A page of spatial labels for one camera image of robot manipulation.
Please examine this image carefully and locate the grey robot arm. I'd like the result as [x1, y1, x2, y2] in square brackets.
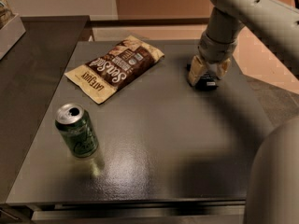
[188, 0, 299, 224]

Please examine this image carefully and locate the white box with items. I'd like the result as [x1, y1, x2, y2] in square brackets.
[0, 0, 26, 60]

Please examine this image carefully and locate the green soda can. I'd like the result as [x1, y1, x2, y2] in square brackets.
[55, 103, 98, 158]

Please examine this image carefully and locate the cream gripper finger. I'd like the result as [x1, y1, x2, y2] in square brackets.
[216, 58, 231, 79]
[188, 55, 207, 87]

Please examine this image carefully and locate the brown cream snack bag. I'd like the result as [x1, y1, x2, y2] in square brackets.
[64, 35, 164, 105]

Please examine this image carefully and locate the dark blue rxbar wrapper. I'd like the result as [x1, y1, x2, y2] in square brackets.
[194, 72, 218, 91]

